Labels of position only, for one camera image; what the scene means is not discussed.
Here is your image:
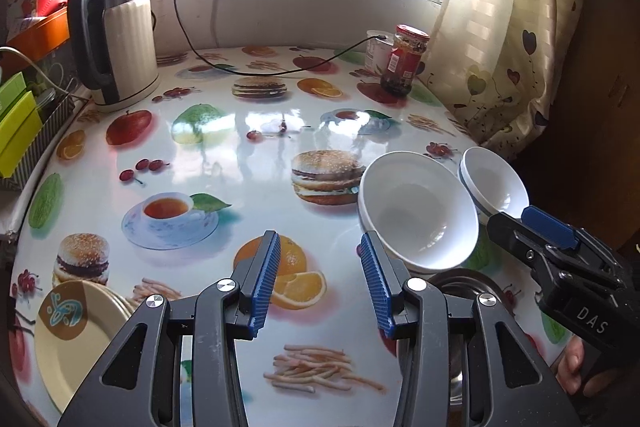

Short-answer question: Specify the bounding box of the lime green box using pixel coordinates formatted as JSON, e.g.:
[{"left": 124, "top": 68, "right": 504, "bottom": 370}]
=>
[
  {"left": 0, "top": 73, "right": 27, "bottom": 120},
  {"left": 0, "top": 91, "right": 43, "bottom": 178}
]

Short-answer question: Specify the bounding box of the food printed tablecloth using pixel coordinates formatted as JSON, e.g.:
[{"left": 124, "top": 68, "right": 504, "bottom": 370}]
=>
[{"left": 10, "top": 44, "right": 576, "bottom": 427}]

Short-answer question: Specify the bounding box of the glass jar with red label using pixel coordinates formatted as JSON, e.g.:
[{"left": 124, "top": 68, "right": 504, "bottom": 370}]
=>
[{"left": 380, "top": 24, "right": 431, "bottom": 96}]

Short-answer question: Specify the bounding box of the white shelf board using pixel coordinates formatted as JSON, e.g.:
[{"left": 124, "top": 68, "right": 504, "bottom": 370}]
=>
[{"left": 0, "top": 192, "right": 26, "bottom": 239}]

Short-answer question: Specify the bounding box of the large white blue-striped bowl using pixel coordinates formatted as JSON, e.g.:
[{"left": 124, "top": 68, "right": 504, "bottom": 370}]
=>
[{"left": 357, "top": 151, "right": 480, "bottom": 276}]

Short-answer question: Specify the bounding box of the grey chevron patterned tray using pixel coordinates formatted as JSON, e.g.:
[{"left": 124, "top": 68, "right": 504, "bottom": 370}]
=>
[{"left": 0, "top": 94, "right": 77, "bottom": 192}]

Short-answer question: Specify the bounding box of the heart patterned curtain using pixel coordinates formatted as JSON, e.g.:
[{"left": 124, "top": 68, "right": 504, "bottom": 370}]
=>
[{"left": 430, "top": 0, "right": 606, "bottom": 162}]

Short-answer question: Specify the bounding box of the person's right hand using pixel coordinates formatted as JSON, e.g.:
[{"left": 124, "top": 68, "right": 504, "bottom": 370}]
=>
[{"left": 556, "top": 338, "right": 623, "bottom": 399}]

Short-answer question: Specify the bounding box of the orange box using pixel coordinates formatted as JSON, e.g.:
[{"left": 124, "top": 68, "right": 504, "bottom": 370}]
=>
[{"left": 7, "top": 4, "right": 71, "bottom": 55}]

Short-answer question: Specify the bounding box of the white cable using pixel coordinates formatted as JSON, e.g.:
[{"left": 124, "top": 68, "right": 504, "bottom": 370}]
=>
[{"left": 0, "top": 47, "right": 66, "bottom": 98}]

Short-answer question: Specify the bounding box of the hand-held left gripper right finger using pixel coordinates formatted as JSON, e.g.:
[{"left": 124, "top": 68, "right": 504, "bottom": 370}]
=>
[{"left": 359, "top": 230, "right": 583, "bottom": 427}]

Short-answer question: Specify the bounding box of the grey cable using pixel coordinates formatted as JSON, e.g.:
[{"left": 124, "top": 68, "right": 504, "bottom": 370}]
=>
[{"left": 209, "top": 0, "right": 222, "bottom": 48}]

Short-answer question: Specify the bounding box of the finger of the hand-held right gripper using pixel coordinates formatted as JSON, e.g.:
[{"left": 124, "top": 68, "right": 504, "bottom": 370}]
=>
[
  {"left": 522, "top": 205, "right": 583, "bottom": 252},
  {"left": 487, "top": 212, "right": 553, "bottom": 274}
]

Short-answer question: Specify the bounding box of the cream electric kettle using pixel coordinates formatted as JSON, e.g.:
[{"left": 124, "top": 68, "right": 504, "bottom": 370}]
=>
[{"left": 67, "top": 0, "right": 162, "bottom": 114}]

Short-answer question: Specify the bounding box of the small white blue-striped bowl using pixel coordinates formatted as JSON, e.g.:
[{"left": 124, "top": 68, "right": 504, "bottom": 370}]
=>
[{"left": 459, "top": 147, "right": 530, "bottom": 226}]

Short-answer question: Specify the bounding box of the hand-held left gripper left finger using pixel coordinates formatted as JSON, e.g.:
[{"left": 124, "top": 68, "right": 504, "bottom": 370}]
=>
[{"left": 57, "top": 230, "right": 282, "bottom": 427}]

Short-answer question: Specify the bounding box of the black power cable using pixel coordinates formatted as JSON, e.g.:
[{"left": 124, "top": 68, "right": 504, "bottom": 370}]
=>
[{"left": 167, "top": 0, "right": 393, "bottom": 76}]

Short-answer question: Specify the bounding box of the stainless steel bowl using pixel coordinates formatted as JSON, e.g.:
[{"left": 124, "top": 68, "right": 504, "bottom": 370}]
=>
[{"left": 395, "top": 268, "right": 523, "bottom": 408}]

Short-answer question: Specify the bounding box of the white cup behind jar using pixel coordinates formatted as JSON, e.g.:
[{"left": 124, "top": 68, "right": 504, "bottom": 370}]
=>
[{"left": 364, "top": 30, "right": 396, "bottom": 75}]

